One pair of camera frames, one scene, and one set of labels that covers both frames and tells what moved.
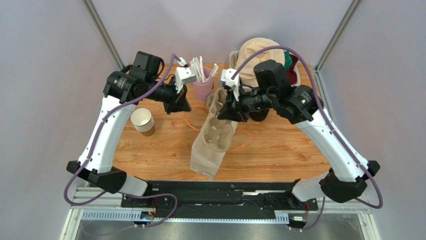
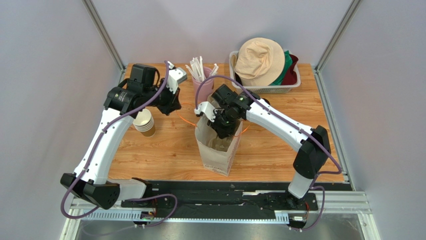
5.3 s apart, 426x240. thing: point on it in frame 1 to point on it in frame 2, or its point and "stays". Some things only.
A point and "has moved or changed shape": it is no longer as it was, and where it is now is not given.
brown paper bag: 203,161 has moved or changed shape
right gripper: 233,107 to 223,126
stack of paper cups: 143,121 stays
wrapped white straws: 197,63 stays
